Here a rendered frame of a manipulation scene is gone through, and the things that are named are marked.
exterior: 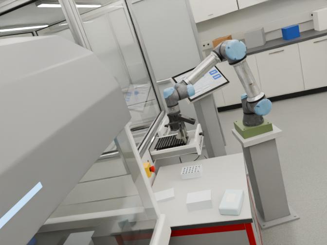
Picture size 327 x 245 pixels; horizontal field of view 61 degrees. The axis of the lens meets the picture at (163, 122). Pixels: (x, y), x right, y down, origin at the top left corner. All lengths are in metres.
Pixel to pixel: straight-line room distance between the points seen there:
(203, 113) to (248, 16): 2.86
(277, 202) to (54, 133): 1.97
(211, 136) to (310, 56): 2.39
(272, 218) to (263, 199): 0.20
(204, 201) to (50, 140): 0.95
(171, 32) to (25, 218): 3.06
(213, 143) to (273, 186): 0.89
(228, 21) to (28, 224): 5.01
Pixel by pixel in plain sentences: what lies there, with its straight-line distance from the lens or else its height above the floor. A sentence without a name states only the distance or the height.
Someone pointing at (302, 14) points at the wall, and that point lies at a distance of 5.35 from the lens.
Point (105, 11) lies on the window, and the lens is 1.90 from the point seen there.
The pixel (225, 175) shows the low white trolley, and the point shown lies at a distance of 1.69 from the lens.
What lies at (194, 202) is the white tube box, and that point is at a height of 0.81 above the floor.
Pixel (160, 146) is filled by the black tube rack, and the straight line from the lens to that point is 1.96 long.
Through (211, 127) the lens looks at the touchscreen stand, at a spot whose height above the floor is 0.58.
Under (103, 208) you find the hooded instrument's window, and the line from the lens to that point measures 0.85.
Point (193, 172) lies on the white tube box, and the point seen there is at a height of 0.80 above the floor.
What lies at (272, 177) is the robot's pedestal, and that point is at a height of 0.39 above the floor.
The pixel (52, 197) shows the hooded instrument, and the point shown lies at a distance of 0.66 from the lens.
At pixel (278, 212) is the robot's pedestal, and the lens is 2.46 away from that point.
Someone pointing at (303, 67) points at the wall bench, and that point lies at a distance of 4.80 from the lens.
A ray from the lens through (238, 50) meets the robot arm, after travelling 1.77.
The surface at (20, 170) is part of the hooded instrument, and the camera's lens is 0.60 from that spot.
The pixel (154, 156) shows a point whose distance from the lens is 1.93.
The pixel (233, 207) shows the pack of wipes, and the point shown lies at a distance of 1.37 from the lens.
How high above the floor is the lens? 1.65
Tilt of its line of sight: 18 degrees down
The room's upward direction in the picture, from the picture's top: 18 degrees counter-clockwise
